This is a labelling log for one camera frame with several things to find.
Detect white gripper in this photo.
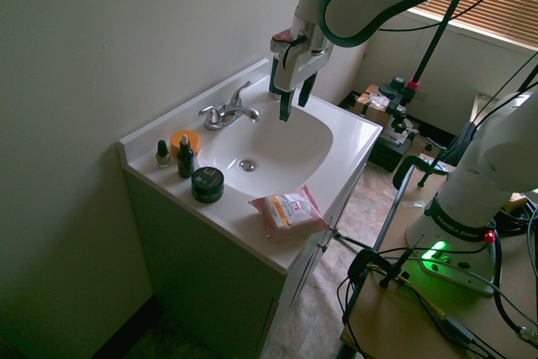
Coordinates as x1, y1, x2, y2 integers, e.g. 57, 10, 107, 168
272, 35, 330, 123

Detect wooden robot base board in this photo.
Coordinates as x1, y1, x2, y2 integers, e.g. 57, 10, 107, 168
339, 164, 538, 359

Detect white sink countertop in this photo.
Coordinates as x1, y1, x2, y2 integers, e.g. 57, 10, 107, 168
118, 57, 385, 275

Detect brown cardboard box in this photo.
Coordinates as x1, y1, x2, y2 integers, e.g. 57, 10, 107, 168
353, 83, 395, 125

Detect clear plastic bag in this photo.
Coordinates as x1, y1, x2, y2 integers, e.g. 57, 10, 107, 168
356, 91, 393, 108

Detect orange round jar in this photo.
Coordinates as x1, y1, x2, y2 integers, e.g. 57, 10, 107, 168
169, 129, 203, 156

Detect pink wipes pack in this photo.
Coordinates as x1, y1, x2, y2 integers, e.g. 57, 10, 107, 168
248, 184, 332, 244

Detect black round cream jar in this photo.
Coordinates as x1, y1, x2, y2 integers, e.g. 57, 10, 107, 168
190, 166, 226, 204

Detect dark dropper bottle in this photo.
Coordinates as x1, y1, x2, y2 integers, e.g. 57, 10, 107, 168
176, 134, 196, 179

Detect black C-clamp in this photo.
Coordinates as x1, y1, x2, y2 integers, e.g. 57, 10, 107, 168
392, 154, 458, 193
346, 234, 426, 289

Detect small nail polish bottle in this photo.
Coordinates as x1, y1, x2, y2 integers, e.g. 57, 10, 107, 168
154, 139, 171, 169

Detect dark cloth bag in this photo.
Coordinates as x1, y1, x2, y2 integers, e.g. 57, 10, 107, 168
443, 121, 483, 169

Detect white vanity cabinet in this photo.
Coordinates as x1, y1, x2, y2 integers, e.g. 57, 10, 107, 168
121, 165, 367, 359

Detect wooden window blinds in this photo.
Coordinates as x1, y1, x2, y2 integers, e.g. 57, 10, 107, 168
406, 0, 538, 51

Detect chrome two-handle faucet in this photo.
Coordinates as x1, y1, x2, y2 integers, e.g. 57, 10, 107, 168
198, 80, 262, 132

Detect black camera stand pole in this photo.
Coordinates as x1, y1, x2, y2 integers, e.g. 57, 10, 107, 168
409, 0, 466, 82

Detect yellow cable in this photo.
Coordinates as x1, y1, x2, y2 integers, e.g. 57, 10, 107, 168
367, 264, 447, 320

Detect black cable bundle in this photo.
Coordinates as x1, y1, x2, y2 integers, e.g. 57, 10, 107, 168
489, 197, 538, 341

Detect grey cable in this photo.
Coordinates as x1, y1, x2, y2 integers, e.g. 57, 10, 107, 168
380, 254, 538, 347

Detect black cable adapter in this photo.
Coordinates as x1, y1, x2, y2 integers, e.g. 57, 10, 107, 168
441, 313, 478, 345

